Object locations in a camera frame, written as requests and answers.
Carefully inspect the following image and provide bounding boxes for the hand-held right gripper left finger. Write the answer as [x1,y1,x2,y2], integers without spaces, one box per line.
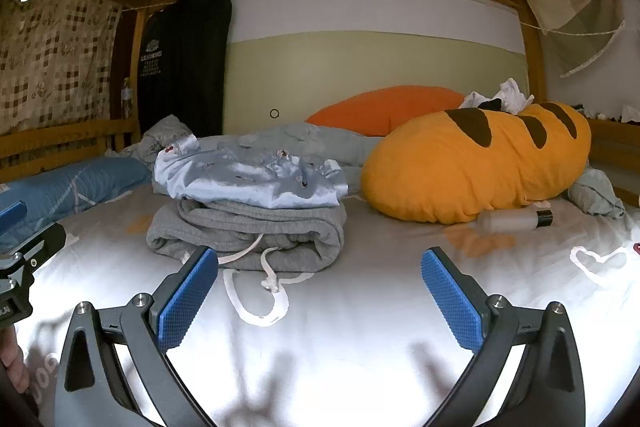
[52,246,220,427]

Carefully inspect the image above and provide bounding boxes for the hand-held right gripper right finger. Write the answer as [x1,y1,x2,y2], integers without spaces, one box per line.
[421,246,587,427]

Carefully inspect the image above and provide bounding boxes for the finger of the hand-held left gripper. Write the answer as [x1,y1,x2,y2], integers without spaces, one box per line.
[0,201,27,234]
[7,222,67,275]

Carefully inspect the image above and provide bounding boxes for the grey drawstring sweatpants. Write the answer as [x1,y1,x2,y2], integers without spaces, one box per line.
[146,198,348,325]

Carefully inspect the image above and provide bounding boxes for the light blue satin pants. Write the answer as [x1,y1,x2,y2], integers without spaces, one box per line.
[152,132,349,209]

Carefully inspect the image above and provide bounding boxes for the person's left hand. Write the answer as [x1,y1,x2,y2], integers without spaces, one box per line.
[0,324,31,394]

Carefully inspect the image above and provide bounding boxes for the blue pillow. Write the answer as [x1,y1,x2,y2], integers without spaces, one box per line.
[0,157,153,253]

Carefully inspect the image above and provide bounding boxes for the clear bottle black cap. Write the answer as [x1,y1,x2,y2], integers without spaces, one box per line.
[476,208,554,233]

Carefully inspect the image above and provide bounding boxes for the white printed bed sheet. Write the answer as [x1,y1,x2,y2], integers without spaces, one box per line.
[15,184,640,427]

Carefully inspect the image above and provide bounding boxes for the yellow bread plush pillow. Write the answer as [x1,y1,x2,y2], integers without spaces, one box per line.
[361,102,592,224]

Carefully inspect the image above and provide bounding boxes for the checked patterned curtain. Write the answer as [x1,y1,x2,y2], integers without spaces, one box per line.
[0,0,123,135]

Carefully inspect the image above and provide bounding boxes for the clear water bottle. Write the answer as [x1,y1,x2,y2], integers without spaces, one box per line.
[121,77,135,120]

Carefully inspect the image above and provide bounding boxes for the orange pillow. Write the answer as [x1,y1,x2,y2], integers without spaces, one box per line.
[305,86,467,138]

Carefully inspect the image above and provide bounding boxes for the white crumpled clothes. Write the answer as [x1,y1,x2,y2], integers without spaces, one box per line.
[459,78,536,114]

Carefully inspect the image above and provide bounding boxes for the black garment bag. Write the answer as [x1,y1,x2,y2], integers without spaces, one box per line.
[136,0,233,138]

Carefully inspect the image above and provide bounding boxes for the sheer net curtain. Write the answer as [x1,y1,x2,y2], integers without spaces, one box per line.
[522,0,627,78]

